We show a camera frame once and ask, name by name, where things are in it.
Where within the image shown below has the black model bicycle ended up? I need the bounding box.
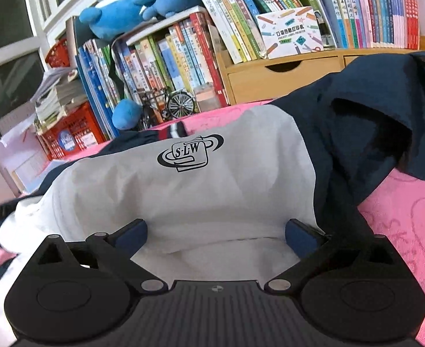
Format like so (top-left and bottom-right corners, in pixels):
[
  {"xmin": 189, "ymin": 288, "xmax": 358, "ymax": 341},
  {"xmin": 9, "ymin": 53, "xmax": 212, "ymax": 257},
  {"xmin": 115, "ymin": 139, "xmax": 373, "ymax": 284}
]
[{"xmin": 135, "ymin": 88, "xmax": 196, "ymax": 131}]

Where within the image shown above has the white storage box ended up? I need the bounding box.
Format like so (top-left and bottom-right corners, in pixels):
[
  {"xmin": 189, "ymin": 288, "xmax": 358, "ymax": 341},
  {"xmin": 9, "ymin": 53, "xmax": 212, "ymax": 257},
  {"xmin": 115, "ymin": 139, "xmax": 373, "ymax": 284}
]
[{"xmin": 0, "ymin": 114, "xmax": 50, "ymax": 189}]

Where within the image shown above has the red plastic basket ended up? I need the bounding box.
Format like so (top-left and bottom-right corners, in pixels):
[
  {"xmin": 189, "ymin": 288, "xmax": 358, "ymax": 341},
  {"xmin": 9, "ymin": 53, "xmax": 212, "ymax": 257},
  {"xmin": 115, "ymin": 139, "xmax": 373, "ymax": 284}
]
[{"xmin": 45, "ymin": 38, "xmax": 68, "ymax": 69}]

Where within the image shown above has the row of upright storybooks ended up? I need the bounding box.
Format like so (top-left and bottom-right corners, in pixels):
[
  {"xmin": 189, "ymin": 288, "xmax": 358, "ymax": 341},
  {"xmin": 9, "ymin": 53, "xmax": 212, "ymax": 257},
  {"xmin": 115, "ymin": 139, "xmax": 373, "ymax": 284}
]
[{"xmin": 198, "ymin": 0, "xmax": 420, "ymax": 63}]

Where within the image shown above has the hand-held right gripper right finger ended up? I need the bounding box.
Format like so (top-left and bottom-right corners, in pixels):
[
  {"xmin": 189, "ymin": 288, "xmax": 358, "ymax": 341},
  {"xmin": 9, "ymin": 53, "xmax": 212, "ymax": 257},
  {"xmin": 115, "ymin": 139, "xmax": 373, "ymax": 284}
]
[{"xmin": 265, "ymin": 220, "xmax": 412, "ymax": 293}]

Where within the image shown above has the pink blanket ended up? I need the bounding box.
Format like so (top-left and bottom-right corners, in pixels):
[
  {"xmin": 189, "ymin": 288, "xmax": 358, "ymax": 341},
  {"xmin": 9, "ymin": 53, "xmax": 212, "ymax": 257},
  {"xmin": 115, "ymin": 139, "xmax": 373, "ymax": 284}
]
[{"xmin": 0, "ymin": 99, "xmax": 425, "ymax": 347}]

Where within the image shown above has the colourful printed box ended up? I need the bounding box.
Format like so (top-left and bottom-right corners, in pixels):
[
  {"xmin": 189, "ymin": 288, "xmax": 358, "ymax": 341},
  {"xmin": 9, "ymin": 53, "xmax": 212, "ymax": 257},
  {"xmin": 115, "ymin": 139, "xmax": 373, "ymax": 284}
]
[{"xmin": 256, "ymin": 6, "xmax": 324, "ymax": 60}]

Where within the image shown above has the navy and white jacket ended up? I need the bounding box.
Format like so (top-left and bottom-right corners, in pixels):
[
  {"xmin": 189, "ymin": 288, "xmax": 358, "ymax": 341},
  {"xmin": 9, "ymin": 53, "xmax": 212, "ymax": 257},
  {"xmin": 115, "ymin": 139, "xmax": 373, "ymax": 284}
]
[{"xmin": 0, "ymin": 51, "xmax": 425, "ymax": 347}]

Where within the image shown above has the clear plastic container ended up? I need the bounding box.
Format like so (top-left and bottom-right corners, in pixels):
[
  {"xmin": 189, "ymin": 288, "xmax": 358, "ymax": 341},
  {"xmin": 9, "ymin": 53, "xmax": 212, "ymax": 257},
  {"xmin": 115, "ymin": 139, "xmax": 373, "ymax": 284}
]
[{"xmin": 194, "ymin": 86, "xmax": 220, "ymax": 113}]

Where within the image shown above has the red plastic crate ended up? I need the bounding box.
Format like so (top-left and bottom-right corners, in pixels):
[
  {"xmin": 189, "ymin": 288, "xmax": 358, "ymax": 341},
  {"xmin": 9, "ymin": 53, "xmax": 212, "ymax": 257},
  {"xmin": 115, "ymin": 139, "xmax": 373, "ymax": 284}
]
[{"xmin": 39, "ymin": 103, "xmax": 106, "ymax": 160}]

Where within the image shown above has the large blue white plush toy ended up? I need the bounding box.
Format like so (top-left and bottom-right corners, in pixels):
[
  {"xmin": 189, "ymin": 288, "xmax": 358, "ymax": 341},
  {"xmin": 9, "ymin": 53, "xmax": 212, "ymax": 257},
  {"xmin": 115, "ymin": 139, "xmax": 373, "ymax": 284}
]
[{"xmin": 79, "ymin": 0, "xmax": 159, "ymax": 38}]

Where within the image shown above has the row of thin blue workbooks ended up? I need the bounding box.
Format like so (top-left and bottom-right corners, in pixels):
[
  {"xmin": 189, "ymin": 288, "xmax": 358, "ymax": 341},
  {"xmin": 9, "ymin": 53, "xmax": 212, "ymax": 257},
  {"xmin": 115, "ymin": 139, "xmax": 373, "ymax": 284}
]
[{"xmin": 76, "ymin": 38, "xmax": 121, "ymax": 140}]

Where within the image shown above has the wooden drawer organizer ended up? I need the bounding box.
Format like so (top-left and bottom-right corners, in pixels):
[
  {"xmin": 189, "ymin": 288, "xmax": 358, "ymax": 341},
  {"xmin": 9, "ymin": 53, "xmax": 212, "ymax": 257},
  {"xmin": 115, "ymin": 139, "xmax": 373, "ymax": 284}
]
[{"xmin": 216, "ymin": 36, "xmax": 425, "ymax": 105}]

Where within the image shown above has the white framed window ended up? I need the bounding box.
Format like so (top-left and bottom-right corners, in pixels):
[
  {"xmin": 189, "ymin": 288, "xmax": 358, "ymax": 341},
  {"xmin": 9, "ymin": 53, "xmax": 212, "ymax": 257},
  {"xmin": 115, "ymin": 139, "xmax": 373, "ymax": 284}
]
[{"xmin": 0, "ymin": 0, "xmax": 101, "ymax": 141}]

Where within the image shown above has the round blue plush ball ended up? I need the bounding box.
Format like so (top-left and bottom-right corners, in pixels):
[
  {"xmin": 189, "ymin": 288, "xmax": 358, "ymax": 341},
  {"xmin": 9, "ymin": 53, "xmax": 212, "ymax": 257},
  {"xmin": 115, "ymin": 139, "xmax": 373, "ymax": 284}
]
[{"xmin": 112, "ymin": 98, "xmax": 142, "ymax": 130}]

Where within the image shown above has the black bag strap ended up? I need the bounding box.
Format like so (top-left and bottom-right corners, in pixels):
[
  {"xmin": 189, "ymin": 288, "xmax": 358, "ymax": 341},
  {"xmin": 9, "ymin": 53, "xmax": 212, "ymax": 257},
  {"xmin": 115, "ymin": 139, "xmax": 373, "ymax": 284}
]
[{"xmin": 108, "ymin": 36, "xmax": 127, "ymax": 82}]

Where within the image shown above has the row of colourful paperback books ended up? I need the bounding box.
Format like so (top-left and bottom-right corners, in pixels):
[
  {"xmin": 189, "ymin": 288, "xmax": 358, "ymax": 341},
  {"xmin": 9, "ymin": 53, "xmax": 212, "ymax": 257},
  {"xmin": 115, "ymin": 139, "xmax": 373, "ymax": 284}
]
[{"xmin": 120, "ymin": 12, "xmax": 231, "ymax": 116}]

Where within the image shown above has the stack of papers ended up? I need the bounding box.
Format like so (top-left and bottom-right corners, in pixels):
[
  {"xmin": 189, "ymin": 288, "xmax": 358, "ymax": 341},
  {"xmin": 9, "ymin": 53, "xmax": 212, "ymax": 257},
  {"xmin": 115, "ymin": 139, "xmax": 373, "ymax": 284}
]
[{"xmin": 30, "ymin": 67, "xmax": 90, "ymax": 123}]

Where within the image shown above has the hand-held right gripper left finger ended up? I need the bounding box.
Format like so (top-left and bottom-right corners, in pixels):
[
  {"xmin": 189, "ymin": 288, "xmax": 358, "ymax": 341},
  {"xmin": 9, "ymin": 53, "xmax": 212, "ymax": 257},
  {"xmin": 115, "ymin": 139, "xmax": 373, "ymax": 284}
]
[{"xmin": 19, "ymin": 220, "xmax": 169, "ymax": 293}]

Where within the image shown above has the white shelf board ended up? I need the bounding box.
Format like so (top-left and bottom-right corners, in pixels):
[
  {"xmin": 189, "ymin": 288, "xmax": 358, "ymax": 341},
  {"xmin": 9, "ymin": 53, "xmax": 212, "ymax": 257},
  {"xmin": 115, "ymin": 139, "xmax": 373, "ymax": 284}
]
[{"xmin": 120, "ymin": 6, "xmax": 206, "ymax": 46}]

